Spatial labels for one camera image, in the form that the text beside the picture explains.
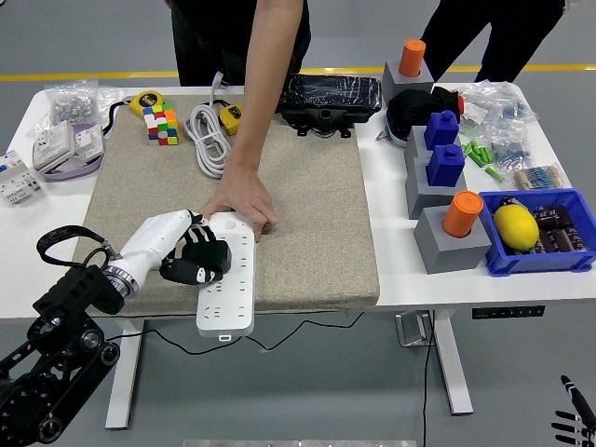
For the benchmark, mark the yellow lemon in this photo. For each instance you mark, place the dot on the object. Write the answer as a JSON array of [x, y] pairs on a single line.
[[514, 226]]

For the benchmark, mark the blue plastic bin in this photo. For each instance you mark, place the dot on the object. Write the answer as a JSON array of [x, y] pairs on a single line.
[[535, 263]]

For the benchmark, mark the white wall socket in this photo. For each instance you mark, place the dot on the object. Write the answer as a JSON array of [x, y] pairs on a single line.
[[88, 142], [53, 144]]

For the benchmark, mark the black table control panel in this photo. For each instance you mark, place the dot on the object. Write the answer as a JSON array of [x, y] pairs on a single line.
[[507, 312]]

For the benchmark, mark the white circuit breaker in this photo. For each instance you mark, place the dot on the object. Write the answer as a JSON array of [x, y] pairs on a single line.
[[16, 179]]

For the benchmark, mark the small metal clip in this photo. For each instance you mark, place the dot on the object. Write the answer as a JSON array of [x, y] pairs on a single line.
[[382, 136]]

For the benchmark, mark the black film-wrapped device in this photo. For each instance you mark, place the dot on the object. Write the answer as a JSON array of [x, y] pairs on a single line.
[[333, 93]]

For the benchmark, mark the person's left hand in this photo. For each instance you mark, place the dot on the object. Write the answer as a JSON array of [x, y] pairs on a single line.
[[244, 193]]

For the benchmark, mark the black cap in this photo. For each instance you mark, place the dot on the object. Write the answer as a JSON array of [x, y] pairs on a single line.
[[410, 112]]

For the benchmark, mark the blue stepped block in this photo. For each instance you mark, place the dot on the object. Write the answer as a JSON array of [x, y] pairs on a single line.
[[440, 130], [444, 167]]

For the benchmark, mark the person's left forearm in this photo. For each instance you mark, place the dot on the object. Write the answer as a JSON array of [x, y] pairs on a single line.
[[267, 79]]

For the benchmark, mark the grey block with square hole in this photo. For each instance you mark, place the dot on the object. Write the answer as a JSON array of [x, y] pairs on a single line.
[[419, 195], [414, 144]]

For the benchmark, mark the green wall anchor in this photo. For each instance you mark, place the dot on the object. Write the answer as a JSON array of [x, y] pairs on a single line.
[[486, 154], [494, 174], [466, 149], [476, 147], [476, 159]]

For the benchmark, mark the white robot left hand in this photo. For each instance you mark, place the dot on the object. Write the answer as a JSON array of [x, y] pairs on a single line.
[[153, 237]]

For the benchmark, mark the grey block with round hole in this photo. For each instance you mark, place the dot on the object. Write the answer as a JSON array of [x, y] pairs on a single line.
[[447, 253], [400, 86]]

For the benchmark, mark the white table leg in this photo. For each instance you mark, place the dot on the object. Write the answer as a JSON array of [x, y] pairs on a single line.
[[454, 368], [125, 372]]

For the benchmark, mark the colourful puzzle cube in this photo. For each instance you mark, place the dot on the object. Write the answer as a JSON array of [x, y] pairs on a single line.
[[162, 125]]

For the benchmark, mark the clear bag of screws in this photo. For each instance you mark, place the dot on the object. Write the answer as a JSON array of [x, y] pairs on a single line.
[[70, 107]]

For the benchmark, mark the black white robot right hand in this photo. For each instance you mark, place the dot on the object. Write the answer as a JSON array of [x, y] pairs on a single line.
[[582, 410]]

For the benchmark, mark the clear bag of blue resistors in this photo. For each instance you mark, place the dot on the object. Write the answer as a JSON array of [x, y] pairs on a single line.
[[507, 109], [510, 153]]

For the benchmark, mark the red plastic piece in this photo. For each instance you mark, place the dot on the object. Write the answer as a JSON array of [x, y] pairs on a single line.
[[461, 104]]

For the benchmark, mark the clear bag of taped resistors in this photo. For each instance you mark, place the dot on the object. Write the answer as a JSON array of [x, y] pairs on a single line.
[[540, 177]]

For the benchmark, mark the orange cylinder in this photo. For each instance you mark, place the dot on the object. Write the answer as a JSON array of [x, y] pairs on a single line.
[[461, 216], [412, 58]]

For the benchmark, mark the white power strip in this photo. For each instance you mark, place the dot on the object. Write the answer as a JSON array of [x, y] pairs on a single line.
[[233, 298]]

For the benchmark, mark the grey-brown mat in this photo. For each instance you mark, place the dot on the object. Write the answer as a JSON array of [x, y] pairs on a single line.
[[302, 209]]

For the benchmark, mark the yellow tape measure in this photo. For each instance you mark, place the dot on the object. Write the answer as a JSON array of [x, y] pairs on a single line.
[[146, 100], [230, 116]]

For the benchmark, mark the silver metal bracket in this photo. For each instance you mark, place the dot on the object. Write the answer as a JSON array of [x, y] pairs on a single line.
[[412, 328]]

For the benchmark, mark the person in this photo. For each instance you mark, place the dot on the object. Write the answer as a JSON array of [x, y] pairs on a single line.
[[209, 42], [465, 28]]

